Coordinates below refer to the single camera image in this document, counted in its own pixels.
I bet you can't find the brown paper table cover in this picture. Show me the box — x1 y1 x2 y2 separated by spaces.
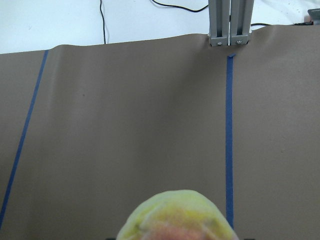
0 25 320 240

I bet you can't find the peach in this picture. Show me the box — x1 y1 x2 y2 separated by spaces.
116 189 239 240

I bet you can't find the aluminium frame post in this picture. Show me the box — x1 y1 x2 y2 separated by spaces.
208 0 254 47

